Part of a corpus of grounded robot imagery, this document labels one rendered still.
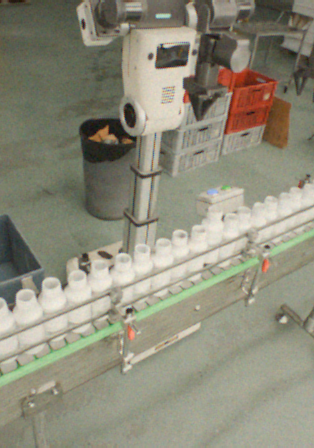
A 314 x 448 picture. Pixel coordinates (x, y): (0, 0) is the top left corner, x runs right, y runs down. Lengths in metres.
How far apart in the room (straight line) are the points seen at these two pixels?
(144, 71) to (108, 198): 1.49
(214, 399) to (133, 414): 0.40
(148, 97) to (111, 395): 1.35
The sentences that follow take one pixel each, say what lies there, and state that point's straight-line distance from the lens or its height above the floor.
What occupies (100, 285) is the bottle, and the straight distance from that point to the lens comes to 0.94.
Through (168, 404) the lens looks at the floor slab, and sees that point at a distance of 2.07.
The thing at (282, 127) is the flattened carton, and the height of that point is 0.23.
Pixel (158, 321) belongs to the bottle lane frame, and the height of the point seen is 0.93.
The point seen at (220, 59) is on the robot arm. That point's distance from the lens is 0.97.
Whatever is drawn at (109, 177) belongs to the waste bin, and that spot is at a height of 0.39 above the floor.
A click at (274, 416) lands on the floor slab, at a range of 2.17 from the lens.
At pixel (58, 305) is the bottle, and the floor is 1.12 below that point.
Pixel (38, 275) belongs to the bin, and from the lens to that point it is 1.25.
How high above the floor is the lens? 1.80
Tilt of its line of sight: 37 degrees down
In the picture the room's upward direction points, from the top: 7 degrees clockwise
